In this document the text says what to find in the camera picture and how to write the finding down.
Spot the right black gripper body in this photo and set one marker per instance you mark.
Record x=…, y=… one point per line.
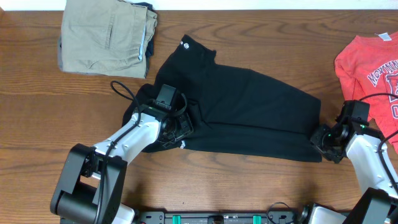
x=323, y=139

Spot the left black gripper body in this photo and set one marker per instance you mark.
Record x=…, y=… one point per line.
x=180, y=127

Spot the black athletic pants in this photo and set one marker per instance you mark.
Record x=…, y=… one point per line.
x=237, y=110

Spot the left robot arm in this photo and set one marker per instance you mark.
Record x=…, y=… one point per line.
x=90, y=186

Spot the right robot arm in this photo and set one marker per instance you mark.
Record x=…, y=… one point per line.
x=365, y=148

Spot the folded dark navy garment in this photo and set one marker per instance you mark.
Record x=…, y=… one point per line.
x=141, y=68

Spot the red printed t-shirt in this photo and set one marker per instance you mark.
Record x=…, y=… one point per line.
x=367, y=66

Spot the folded khaki pants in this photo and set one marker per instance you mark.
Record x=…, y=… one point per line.
x=103, y=37

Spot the grey folded garment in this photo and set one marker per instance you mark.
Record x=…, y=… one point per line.
x=59, y=53

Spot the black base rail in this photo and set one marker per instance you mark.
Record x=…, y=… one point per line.
x=214, y=217

